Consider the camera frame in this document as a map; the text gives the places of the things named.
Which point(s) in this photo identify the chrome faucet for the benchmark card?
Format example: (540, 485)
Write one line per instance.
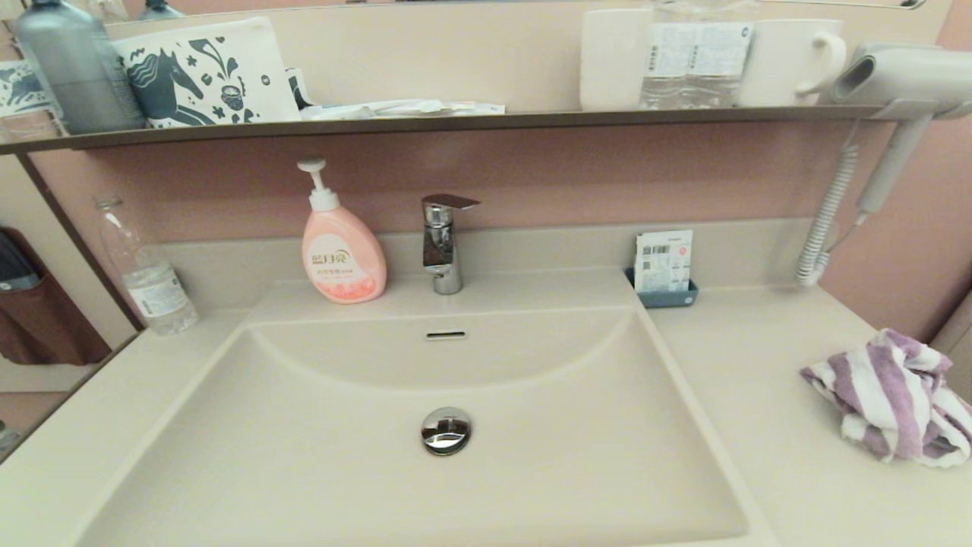
(443, 243)

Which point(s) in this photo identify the purple white striped towel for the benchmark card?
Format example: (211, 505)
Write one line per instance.
(892, 399)

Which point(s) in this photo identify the beige sink basin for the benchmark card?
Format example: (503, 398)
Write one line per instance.
(304, 456)

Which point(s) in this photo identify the pink soap pump bottle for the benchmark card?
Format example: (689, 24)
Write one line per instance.
(342, 258)

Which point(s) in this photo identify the chrome drain stopper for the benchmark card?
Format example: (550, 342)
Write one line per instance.
(446, 431)

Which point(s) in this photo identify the white printed packet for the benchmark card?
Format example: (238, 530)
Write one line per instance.
(663, 262)

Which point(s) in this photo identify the small blue tray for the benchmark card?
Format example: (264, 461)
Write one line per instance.
(668, 298)

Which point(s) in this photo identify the white wrapped packets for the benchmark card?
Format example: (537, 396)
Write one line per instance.
(395, 109)

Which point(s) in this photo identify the dark and white pouch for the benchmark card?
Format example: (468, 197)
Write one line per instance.
(298, 87)

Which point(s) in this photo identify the clear water bottle white label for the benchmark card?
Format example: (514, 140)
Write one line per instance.
(725, 61)
(668, 61)
(156, 292)

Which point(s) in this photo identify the white pouch horse print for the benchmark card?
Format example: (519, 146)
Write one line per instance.
(205, 76)

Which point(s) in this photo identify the grey bottle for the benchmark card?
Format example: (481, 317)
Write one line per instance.
(76, 68)

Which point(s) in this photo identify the grey hair dryer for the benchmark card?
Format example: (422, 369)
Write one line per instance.
(911, 76)

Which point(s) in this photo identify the brown wall shelf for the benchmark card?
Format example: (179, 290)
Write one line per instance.
(456, 121)

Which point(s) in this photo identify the brown mirror frame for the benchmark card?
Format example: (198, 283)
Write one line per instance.
(83, 243)

